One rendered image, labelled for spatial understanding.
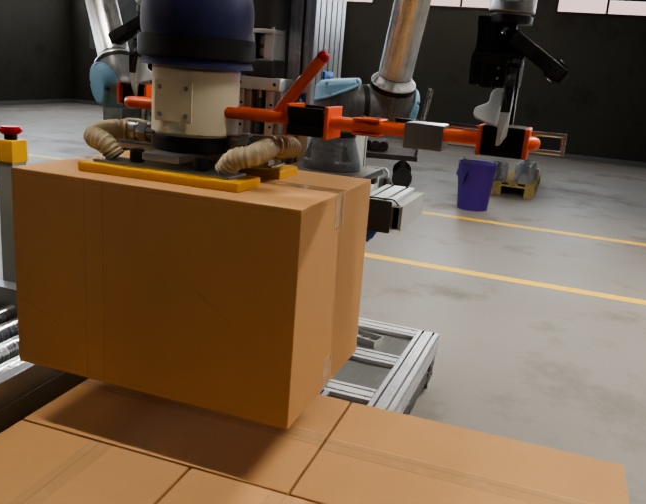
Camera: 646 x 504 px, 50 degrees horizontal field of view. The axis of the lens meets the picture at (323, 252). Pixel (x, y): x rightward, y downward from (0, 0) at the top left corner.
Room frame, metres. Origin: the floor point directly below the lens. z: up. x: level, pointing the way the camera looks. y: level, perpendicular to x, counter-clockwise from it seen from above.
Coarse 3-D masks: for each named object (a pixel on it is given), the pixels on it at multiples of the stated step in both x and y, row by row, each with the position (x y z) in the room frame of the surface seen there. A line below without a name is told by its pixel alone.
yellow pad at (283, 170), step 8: (216, 160) 1.44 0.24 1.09; (248, 168) 1.40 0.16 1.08; (256, 168) 1.40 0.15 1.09; (264, 168) 1.40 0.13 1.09; (272, 168) 1.41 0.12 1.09; (280, 168) 1.42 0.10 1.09; (288, 168) 1.43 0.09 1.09; (296, 168) 1.46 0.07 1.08; (264, 176) 1.39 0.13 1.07; (272, 176) 1.39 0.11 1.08; (280, 176) 1.38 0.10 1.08; (288, 176) 1.43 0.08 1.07
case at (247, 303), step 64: (64, 192) 1.26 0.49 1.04; (128, 192) 1.21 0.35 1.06; (192, 192) 1.18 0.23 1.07; (256, 192) 1.22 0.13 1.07; (320, 192) 1.27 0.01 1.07; (64, 256) 1.26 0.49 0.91; (128, 256) 1.21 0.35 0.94; (192, 256) 1.17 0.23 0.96; (256, 256) 1.13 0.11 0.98; (320, 256) 1.20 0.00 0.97; (64, 320) 1.26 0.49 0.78; (128, 320) 1.21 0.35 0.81; (192, 320) 1.16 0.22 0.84; (256, 320) 1.12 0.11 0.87; (320, 320) 1.22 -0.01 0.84; (128, 384) 1.21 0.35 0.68; (192, 384) 1.16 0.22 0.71; (256, 384) 1.12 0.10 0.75; (320, 384) 1.25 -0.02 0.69
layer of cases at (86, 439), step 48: (96, 384) 1.46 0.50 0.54; (48, 432) 1.24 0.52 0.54; (96, 432) 1.25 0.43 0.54; (144, 432) 1.27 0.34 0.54; (192, 432) 1.28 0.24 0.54; (240, 432) 1.30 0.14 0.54; (288, 432) 1.31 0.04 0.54; (336, 432) 1.33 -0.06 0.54; (384, 432) 1.34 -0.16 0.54; (432, 432) 1.36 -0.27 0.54; (480, 432) 1.38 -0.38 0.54; (0, 480) 1.07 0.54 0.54; (48, 480) 1.08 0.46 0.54; (96, 480) 1.09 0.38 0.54; (144, 480) 1.10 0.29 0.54; (192, 480) 1.12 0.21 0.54; (240, 480) 1.13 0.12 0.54; (288, 480) 1.14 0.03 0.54; (336, 480) 1.15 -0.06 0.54; (384, 480) 1.16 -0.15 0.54; (432, 480) 1.18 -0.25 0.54; (480, 480) 1.19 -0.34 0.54; (528, 480) 1.20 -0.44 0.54; (576, 480) 1.22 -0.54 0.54; (624, 480) 1.23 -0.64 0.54
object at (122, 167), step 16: (96, 160) 1.31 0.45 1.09; (112, 160) 1.32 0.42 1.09; (128, 160) 1.33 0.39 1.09; (144, 160) 1.32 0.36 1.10; (208, 160) 1.28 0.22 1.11; (128, 176) 1.27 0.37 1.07; (144, 176) 1.26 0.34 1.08; (160, 176) 1.25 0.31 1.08; (176, 176) 1.24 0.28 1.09; (192, 176) 1.24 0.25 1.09; (208, 176) 1.24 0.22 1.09; (224, 176) 1.23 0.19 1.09; (240, 176) 1.27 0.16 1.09; (256, 176) 1.29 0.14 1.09
